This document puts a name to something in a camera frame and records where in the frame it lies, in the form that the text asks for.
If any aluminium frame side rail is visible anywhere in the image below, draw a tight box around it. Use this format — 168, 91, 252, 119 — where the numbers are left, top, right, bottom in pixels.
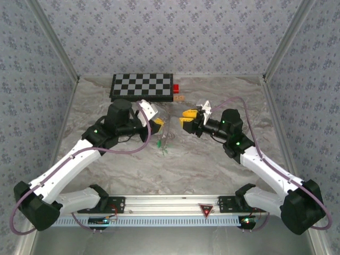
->
261, 76, 329, 255
20, 76, 80, 255

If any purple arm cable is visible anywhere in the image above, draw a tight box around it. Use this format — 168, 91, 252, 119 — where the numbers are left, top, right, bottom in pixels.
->
210, 96, 333, 232
9, 100, 154, 236

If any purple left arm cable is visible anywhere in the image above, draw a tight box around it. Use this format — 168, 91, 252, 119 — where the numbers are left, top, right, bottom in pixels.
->
9, 100, 154, 236

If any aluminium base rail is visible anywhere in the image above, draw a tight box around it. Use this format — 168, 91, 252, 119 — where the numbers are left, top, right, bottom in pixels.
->
79, 194, 266, 214

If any clear plastic bag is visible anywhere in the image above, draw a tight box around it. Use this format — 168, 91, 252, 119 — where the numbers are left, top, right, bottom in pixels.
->
158, 113, 175, 143

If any aluminium frame post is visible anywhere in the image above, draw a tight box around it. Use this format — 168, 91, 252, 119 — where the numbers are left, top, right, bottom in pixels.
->
26, 0, 81, 82
261, 0, 318, 82

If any red triangle stop sign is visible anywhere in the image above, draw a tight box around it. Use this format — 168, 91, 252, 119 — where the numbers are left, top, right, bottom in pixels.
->
199, 203, 215, 219

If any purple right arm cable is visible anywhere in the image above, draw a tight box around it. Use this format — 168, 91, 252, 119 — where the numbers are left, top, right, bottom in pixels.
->
210, 96, 333, 232

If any black and grey chessboard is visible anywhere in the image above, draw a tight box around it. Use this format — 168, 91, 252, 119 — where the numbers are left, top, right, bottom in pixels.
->
109, 73, 175, 103

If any small circuit board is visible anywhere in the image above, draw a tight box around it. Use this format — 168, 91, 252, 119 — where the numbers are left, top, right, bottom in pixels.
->
239, 216, 257, 229
88, 216, 111, 226

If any light blue slotted cable tray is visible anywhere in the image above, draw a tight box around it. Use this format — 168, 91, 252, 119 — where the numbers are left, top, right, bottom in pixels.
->
52, 215, 256, 228

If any grey metal panel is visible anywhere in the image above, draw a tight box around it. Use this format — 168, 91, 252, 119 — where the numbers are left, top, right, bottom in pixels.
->
29, 227, 317, 255

